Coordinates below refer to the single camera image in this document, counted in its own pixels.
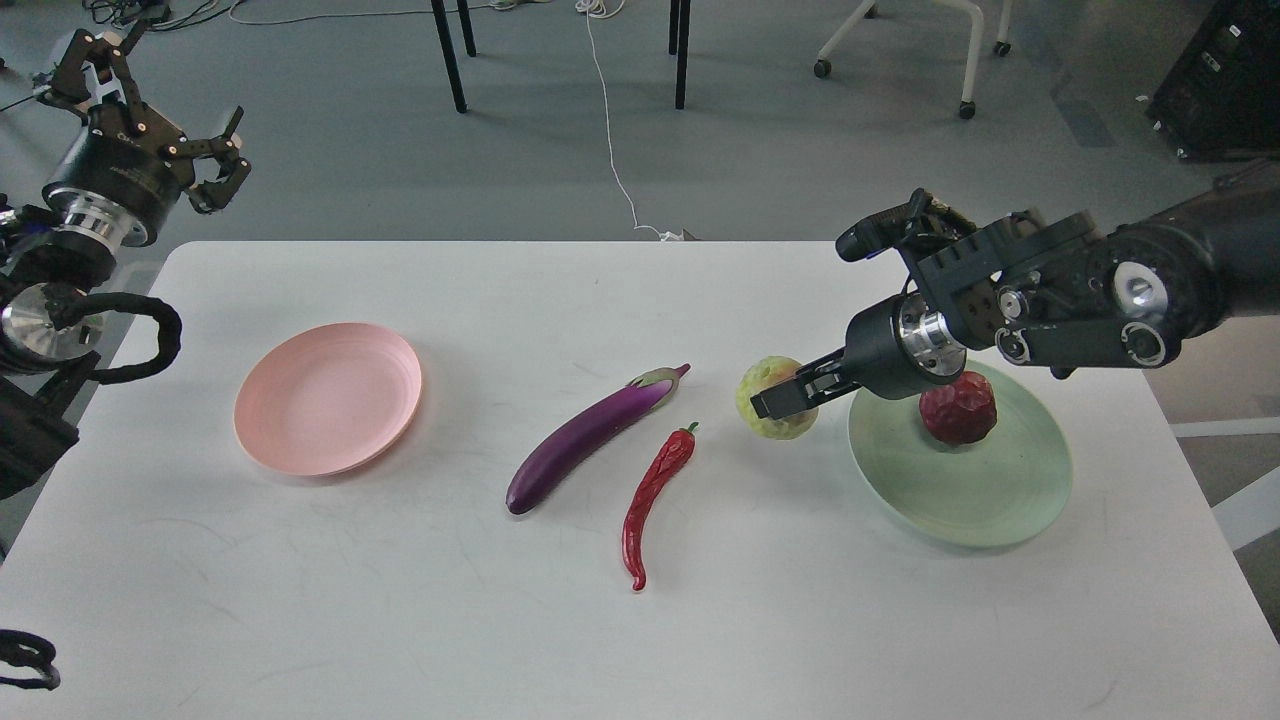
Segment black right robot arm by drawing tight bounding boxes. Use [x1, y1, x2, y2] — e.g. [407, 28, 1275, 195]
[746, 160, 1279, 420]

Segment black box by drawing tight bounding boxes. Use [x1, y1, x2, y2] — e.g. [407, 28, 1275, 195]
[1146, 1, 1279, 163]

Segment black table leg left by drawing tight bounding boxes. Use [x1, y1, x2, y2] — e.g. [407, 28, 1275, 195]
[429, 0, 477, 114]

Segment dark red pomegranate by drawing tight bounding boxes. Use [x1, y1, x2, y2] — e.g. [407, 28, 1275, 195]
[918, 370, 998, 446]

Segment red chili pepper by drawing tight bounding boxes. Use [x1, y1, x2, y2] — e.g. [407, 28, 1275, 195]
[620, 421, 700, 592]

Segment purple eggplant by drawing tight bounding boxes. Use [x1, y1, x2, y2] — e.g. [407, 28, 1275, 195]
[506, 363, 691, 516]

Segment pink plate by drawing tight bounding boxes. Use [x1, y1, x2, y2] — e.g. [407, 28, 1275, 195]
[232, 322, 425, 477]

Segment black table leg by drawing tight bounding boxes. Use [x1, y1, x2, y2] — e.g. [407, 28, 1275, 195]
[429, 0, 477, 114]
[668, 0, 692, 111]

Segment white chair base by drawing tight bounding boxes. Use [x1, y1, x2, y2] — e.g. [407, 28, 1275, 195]
[812, 1, 1019, 123]

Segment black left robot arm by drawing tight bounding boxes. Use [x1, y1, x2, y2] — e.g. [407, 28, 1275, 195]
[1, 15, 252, 498]

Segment white cable on floor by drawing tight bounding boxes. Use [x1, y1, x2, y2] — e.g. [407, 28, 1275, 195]
[575, 0, 685, 243]

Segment black cables on floor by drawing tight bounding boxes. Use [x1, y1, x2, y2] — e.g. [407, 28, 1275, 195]
[79, 0, 233, 33]

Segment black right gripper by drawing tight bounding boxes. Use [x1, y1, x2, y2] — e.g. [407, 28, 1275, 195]
[751, 293, 966, 419]

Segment black table leg right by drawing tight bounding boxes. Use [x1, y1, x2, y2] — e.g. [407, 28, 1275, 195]
[668, 0, 692, 111]

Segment green yellow custard apple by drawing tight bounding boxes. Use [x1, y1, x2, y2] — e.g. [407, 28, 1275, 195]
[735, 356, 819, 441]

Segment green plate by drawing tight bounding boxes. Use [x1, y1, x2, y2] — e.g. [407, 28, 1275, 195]
[847, 361, 1074, 548]

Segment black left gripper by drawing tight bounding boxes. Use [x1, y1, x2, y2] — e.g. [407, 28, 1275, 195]
[33, 18, 252, 249]

